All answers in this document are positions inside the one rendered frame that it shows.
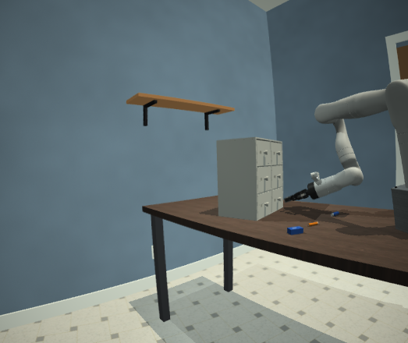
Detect grey small chest of drawers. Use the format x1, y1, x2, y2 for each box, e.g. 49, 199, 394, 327
216, 137, 283, 221

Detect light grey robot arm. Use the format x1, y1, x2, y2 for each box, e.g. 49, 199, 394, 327
310, 79, 408, 197

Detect blue rectangular block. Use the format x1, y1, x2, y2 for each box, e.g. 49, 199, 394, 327
287, 226, 303, 235

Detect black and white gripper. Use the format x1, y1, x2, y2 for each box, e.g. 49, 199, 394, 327
284, 182, 320, 203

